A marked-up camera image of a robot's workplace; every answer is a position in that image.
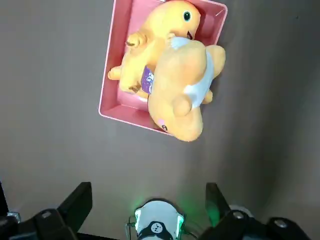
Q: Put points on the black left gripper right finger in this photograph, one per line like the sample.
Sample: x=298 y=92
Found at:
x=237 y=227

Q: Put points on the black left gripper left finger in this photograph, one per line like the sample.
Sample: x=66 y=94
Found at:
x=55 y=225

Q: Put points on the orange plush doll white band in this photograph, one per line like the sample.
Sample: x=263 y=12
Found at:
x=180 y=75

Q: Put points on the pink plastic box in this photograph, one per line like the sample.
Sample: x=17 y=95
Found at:
x=110 y=62

